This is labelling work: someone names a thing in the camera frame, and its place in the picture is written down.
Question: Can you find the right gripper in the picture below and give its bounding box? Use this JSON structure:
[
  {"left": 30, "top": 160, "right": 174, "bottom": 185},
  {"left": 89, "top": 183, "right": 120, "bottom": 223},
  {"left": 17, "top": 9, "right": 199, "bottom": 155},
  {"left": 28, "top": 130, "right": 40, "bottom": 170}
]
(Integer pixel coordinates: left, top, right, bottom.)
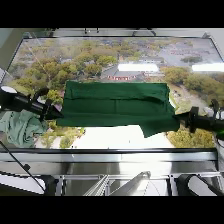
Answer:
[{"left": 174, "top": 105, "right": 201, "bottom": 134}]

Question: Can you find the silver frame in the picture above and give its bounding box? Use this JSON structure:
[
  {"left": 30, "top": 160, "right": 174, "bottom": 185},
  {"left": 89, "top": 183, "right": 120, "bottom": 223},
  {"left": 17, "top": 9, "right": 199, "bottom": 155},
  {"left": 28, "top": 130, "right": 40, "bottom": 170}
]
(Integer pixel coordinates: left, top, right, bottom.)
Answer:
[{"left": 0, "top": 150, "right": 224, "bottom": 197}]

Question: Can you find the dark green T-shirt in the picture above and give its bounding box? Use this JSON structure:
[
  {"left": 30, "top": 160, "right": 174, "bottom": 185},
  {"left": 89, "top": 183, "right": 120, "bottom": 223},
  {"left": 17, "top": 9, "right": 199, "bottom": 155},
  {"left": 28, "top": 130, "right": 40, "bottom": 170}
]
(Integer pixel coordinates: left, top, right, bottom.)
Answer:
[{"left": 55, "top": 79, "right": 181, "bottom": 139}]

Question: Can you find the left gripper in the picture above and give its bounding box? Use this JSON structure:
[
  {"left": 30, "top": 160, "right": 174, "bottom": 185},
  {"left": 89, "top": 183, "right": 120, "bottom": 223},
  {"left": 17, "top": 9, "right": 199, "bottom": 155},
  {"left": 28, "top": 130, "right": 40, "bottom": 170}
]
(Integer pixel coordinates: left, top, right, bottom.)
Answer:
[{"left": 39, "top": 99, "right": 65, "bottom": 122}]

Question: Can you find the black cable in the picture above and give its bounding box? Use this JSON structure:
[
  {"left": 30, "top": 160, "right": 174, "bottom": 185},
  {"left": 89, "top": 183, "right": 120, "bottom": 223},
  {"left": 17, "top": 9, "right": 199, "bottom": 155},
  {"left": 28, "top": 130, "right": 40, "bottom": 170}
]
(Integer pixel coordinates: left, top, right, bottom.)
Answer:
[{"left": 0, "top": 141, "right": 47, "bottom": 193}]

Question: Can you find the pale green garment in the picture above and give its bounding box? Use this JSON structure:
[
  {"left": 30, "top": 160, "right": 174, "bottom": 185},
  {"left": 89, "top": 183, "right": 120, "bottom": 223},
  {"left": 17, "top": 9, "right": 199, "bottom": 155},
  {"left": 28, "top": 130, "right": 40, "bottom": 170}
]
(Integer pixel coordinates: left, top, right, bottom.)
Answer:
[{"left": 0, "top": 109, "right": 50, "bottom": 148}]

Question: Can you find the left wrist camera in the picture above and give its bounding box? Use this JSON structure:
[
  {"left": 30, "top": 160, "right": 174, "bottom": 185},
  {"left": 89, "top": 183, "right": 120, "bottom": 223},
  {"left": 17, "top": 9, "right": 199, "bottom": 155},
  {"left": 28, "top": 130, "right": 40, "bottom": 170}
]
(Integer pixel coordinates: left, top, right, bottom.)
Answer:
[{"left": 30, "top": 86, "right": 51, "bottom": 105}]

